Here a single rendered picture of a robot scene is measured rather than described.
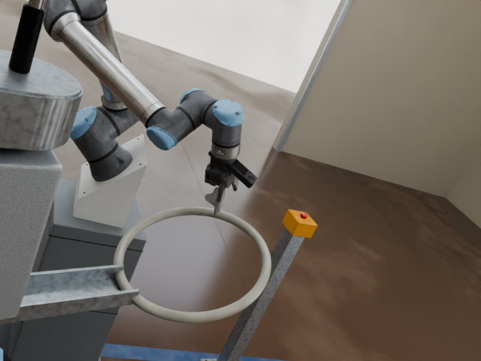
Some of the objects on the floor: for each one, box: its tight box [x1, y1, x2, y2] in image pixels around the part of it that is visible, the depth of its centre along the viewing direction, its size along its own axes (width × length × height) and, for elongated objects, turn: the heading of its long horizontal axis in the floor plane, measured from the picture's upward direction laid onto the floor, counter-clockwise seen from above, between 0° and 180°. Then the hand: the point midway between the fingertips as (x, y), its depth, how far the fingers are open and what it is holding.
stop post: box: [200, 209, 317, 361], centre depth 286 cm, size 20×20×109 cm
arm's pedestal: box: [8, 178, 146, 361], centre depth 259 cm, size 50×50×85 cm
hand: (227, 203), depth 183 cm, fingers open, 14 cm apart
